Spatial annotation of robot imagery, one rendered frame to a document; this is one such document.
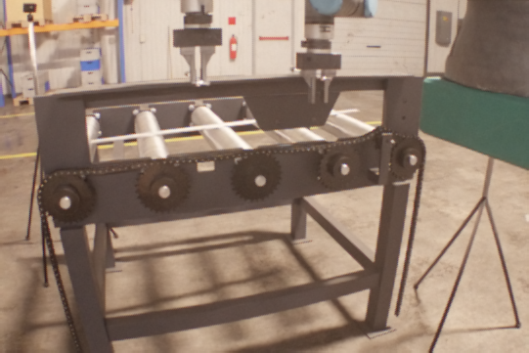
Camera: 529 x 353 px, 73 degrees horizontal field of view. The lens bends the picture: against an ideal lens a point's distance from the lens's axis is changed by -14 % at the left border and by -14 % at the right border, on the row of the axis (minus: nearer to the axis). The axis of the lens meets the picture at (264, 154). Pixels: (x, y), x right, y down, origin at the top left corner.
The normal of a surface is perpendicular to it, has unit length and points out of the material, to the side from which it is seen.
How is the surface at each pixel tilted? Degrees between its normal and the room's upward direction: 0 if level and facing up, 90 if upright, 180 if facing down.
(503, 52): 70
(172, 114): 90
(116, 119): 90
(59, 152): 90
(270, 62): 90
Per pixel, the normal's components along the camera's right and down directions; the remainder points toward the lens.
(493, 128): -0.91, 0.12
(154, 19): 0.33, 0.29
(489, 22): -0.88, -0.22
